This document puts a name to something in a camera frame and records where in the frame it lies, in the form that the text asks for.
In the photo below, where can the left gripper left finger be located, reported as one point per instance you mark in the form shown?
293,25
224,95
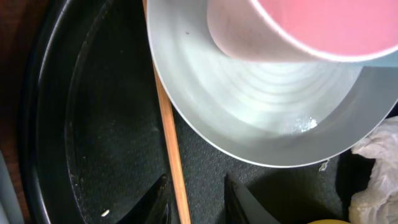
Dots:
154,206

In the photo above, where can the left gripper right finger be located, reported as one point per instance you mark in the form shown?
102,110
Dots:
241,207

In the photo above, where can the yellow plastic bowl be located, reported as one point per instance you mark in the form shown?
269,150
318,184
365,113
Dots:
329,221

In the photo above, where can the white paper napkin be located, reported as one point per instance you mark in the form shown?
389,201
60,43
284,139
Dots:
377,204

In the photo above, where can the pink plastic cup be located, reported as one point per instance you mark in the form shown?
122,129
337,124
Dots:
353,31

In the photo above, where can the grey plastic dishwasher rack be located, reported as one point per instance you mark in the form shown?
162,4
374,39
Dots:
10,209

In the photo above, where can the round black serving tray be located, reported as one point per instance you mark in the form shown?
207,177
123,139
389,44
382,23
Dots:
92,141

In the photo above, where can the grey round plate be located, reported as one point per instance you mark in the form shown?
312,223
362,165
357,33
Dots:
268,114

